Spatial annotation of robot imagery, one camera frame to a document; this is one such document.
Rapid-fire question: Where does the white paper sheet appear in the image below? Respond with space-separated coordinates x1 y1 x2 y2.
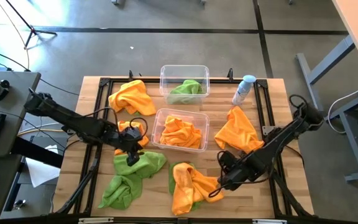
25 144 62 188

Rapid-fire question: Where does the clear plastic bin with label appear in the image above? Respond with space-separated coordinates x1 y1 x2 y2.
150 108 211 154

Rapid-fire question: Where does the black tripod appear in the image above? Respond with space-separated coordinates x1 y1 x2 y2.
6 0 58 48

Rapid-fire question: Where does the yellow cable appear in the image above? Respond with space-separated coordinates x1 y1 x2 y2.
0 0 31 72

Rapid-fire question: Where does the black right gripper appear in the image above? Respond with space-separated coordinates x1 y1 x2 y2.
209 151 254 198

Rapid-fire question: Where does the blue white spray bottle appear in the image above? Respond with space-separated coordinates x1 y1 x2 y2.
231 74 257 106

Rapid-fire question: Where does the orange microfiber towel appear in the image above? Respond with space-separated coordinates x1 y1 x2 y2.
159 115 203 150
213 105 265 154
113 120 150 156
172 162 226 217
108 79 157 117

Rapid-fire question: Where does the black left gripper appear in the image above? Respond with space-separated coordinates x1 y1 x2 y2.
116 126 145 167

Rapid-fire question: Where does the white edge bracket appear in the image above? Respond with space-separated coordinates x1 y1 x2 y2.
252 218 288 224
78 217 115 224

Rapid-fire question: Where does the bunch of keys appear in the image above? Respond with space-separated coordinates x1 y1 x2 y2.
12 198 27 211

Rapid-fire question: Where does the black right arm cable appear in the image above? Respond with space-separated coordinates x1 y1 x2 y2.
288 94 308 110

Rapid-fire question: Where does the grey desk frame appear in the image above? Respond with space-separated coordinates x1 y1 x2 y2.
328 77 358 184

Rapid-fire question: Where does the green microfiber towel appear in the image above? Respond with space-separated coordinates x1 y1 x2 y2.
113 150 168 180
168 161 203 212
166 79 204 105
97 174 144 210

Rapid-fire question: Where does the white cable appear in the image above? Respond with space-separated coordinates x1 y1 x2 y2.
327 80 358 134

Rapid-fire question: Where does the black aluminium table frame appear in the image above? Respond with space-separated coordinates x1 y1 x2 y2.
56 77 315 218

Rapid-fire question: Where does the grey desk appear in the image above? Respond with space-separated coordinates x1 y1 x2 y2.
0 70 42 220

